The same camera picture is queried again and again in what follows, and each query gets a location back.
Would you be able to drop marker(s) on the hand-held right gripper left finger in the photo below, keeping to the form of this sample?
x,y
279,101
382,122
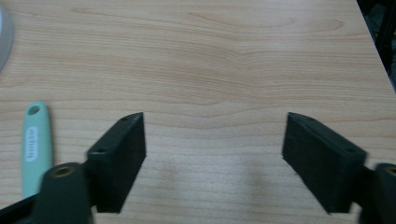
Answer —
x,y
116,161

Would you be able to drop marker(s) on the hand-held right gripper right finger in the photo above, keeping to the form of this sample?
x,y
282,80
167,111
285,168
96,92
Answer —
x,y
320,165

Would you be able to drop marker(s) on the grey round dish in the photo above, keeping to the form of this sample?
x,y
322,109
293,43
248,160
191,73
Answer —
x,y
4,37

